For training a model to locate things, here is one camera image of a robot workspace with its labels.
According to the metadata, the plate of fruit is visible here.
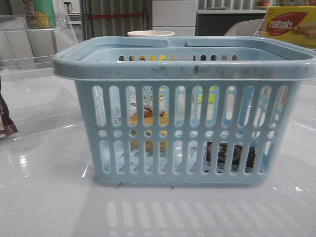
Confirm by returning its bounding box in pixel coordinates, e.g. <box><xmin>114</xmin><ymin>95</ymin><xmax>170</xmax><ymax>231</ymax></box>
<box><xmin>256</xmin><ymin>0</ymin><xmax>270</xmax><ymax>7</ymax></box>

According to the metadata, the clear acrylic shelf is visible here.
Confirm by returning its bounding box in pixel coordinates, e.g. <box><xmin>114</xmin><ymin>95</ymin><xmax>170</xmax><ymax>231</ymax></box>
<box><xmin>0</xmin><ymin>12</ymin><xmax>82</xmax><ymax>144</ymax></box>
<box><xmin>251</xmin><ymin>0</ymin><xmax>316</xmax><ymax>50</ymax></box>

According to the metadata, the packaged bread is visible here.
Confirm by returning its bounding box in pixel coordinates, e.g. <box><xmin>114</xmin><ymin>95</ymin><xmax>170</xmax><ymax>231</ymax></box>
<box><xmin>114</xmin><ymin>104</ymin><xmax>169</xmax><ymax>151</ymax></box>

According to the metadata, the clear acrylic right shelf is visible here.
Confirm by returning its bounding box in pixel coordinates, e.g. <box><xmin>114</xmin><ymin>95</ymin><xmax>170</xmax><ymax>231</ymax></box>
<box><xmin>251</xmin><ymin>0</ymin><xmax>316</xmax><ymax>50</ymax></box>

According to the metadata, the white cabinet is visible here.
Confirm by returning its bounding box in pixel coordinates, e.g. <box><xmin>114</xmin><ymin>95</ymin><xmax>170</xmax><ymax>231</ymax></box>
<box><xmin>152</xmin><ymin>0</ymin><xmax>198</xmax><ymax>36</ymax></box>

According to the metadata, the dark brown snack packet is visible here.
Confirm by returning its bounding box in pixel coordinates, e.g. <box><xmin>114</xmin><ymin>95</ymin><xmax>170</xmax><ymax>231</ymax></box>
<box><xmin>0</xmin><ymin>95</ymin><xmax>18</xmax><ymax>139</ymax></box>

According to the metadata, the clear acrylic left shelf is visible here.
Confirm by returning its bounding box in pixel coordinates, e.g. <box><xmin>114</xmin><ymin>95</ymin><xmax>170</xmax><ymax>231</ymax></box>
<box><xmin>0</xmin><ymin>12</ymin><xmax>82</xmax><ymax>144</ymax></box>

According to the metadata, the green cartoon snack bag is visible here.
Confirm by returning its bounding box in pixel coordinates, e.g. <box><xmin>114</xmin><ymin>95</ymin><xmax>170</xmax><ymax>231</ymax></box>
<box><xmin>22</xmin><ymin>0</ymin><xmax>56</xmax><ymax>29</ymax></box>

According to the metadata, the light blue plastic basket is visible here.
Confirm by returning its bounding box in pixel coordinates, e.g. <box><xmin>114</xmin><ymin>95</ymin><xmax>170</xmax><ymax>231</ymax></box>
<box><xmin>53</xmin><ymin>37</ymin><xmax>316</xmax><ymax>184</ymax></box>

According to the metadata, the yellow nabati wafer box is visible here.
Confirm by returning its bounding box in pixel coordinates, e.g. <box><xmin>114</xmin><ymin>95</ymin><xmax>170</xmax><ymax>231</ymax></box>
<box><xmin>261</xmin><ymin>5</ymin><xmax>316</xmax><ymax>49</ymax></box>

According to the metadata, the red barrier belt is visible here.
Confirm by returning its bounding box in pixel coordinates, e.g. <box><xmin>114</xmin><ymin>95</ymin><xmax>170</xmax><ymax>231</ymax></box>
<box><xmin>88</xmin><ymin>13</ymin><xmax>145</xmax><ymax>19</ymax></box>

